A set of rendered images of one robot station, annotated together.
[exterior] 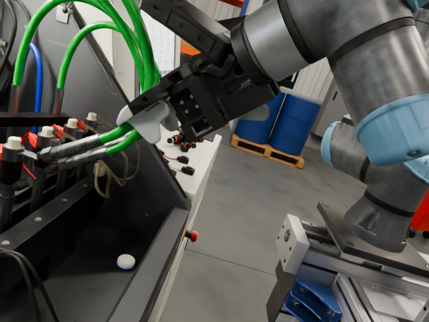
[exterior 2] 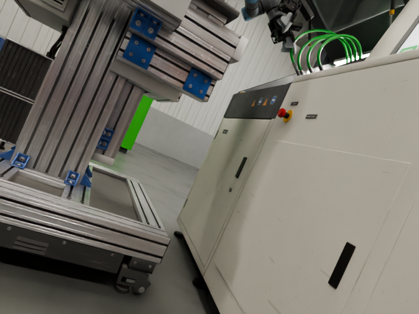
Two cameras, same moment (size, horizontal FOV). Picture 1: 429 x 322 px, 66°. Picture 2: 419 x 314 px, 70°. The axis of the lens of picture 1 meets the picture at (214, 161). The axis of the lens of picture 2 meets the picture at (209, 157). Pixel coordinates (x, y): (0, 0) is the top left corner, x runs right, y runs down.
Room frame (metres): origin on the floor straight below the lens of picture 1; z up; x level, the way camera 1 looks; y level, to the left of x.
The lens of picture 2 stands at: (1.89, -0.54, 0.56)
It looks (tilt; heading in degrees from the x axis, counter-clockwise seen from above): 1 degrees down; 162
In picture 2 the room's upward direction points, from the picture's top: 24 degrees clockwise
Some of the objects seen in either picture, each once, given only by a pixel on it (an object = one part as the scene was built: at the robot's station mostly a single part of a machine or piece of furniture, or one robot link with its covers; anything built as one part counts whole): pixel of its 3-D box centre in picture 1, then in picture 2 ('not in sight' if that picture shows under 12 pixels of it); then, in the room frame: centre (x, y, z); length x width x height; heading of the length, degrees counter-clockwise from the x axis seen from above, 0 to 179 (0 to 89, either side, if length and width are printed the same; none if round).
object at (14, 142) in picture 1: (14, 146); not in sight; (0.44, 0.29, 1.12); 0.02 x 0.02 x 0.03
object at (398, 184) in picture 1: (401, 172); not in sight; (0.77, -0.43, 1.20); 0.13 x 0.12 x 0.14; 45
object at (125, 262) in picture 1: (126, 262); not in sight; (0.62, 0.12, 0.84); 0.04 x 0.04 x 0.01
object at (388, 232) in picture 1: (381, 216); not in sight; (0.77, -0.43, 1.09); 0.15 x 0.15 x 0.10
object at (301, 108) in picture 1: (274, 122); not in sight; (5.48, -0.74, 0.51); 1.20 x 0.85 x 1.02; 92
